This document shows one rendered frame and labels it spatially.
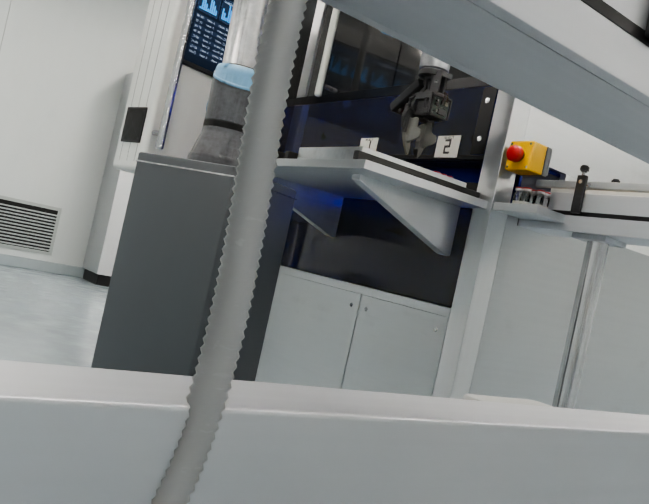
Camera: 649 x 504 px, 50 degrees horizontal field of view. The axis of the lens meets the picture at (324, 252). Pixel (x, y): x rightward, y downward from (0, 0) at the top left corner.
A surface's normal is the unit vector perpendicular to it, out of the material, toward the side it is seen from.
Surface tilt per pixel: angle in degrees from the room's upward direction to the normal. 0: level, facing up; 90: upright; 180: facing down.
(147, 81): 90
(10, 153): 90
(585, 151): 90
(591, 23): 90
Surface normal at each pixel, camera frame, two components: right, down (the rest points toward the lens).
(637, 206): -0.79, -0.18
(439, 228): 0.58, 0.11
